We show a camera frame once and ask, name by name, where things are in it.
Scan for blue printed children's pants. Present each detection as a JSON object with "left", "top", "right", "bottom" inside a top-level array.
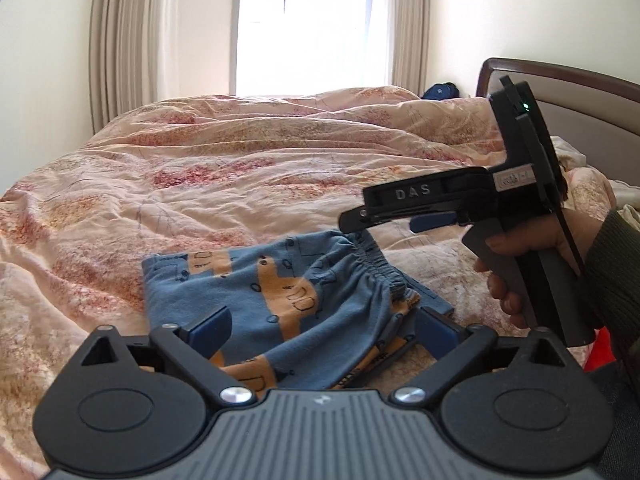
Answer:
[{"left": 142, "top": 231, "right": 454, "bottom": 396}]

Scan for green right sleeve forearm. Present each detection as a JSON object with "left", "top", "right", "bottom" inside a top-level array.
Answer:
[{"left": 582, "top": 211, "right": 639, "bottom": 364}]

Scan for person's right hand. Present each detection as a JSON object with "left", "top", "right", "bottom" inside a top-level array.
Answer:
[{"left": 485, "top": 209, "right": 602, "bottom": 328}]

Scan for brown padded headboard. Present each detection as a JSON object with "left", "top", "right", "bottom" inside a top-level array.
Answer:
[{"left": 476, "top": 58, "right": 639, "bottom": 185}]

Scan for blue cap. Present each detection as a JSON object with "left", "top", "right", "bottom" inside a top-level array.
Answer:
[{"left": 421, "top": 81, "right": 460, "bottom": 101}]

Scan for red bed base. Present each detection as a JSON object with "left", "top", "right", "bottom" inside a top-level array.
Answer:
[{"left": 584, "top": 327, "right": 615, "bottom": 373}]

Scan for pink floral duvet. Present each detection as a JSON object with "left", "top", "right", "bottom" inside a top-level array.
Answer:
[{"left": 0, "top": 84, "right": 616, "bottom": 480}]

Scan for bright window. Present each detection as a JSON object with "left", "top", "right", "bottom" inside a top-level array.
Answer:
[{"left": 233, "top": 0, "right": 392, "bottom": 96}]

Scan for beige right curtain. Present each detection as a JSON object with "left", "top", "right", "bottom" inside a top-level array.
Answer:
[{"left": 390, "top": 0, "right": 431, "bottom": 96}]

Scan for beige curtain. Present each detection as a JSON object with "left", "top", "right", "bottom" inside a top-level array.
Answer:
[
  {"left": 390, "top": 0, "right": 431, "bottom": 96},
  {"left": 89, "top": 0, "right": 178, "bottom": 132}
]

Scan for beige left curtain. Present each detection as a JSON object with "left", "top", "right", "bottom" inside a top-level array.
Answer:
[{"left": 89, "top": 0, "right": 178, "bottom": 132}]

